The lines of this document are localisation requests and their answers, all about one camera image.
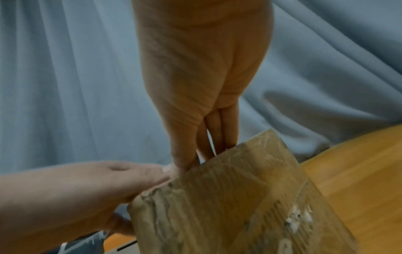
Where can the dark printed fabric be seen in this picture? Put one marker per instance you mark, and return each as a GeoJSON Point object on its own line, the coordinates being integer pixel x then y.
{"type": "Point", "coordinates": [84, 244]}

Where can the taped brown cardboard box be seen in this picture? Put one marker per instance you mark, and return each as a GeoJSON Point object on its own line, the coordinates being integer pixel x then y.
{"type": "Point", "coordinates": [238, 198]}

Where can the person's left hand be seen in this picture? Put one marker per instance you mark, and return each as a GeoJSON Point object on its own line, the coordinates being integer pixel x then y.
{"type": "Point", "coordinates": [62, 198]}

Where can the light blue curtain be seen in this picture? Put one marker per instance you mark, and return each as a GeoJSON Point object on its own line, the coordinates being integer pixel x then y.
{"type": "Point", "coordinates": [69, 81]}

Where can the person's right hand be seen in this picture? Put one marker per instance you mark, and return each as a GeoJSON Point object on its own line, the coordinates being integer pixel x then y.
{"type": "Point", "coordinates": [194, 74]}

